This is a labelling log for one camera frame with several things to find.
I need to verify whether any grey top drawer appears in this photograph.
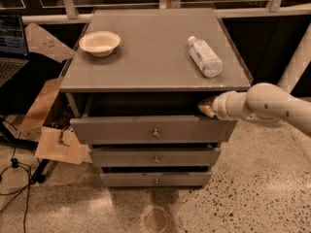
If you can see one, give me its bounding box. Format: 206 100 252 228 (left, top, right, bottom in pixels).
70 116 236 145

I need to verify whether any white metal railing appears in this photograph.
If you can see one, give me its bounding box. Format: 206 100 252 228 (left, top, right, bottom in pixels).
20 0 311 25

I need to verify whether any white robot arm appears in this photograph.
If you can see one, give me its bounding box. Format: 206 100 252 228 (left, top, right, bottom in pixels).
197 24 311 137

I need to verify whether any grey middle drawer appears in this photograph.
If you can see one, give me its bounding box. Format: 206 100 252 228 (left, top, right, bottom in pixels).
90 147 221 167

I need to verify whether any round floor drain cover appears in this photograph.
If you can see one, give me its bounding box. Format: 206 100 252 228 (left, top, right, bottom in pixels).
143 208 169 233

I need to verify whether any grey bottom drawer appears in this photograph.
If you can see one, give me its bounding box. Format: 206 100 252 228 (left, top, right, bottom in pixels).
100 172 211 187

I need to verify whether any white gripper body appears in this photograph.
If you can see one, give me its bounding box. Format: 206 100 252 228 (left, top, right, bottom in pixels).
212 91 252 120

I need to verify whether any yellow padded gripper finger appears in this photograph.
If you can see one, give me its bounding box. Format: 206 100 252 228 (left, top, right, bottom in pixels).
197 96 216 117

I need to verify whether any white paper bowl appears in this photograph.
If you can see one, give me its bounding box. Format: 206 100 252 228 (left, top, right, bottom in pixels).
79 31 121 57

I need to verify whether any open black laptop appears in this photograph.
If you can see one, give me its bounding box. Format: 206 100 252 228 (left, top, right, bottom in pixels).
0 13 29 87

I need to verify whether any grey drawer cabinet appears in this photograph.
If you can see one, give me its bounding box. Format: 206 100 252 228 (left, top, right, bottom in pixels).
60 9 252 175

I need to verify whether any grey drawer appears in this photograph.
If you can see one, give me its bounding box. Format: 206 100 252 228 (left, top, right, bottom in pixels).
100 172 211 187
70 116 236 145
90 147 221 167

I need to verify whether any black floor cable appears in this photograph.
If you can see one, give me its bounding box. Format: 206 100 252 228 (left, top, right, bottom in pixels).
0 119 33 233

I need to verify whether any brown cardboard box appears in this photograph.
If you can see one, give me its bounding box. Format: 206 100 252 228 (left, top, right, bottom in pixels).
18 23 91 164

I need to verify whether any clear plastic water bottle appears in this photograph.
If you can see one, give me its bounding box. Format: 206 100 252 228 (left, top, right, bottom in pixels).
188 36 223 78

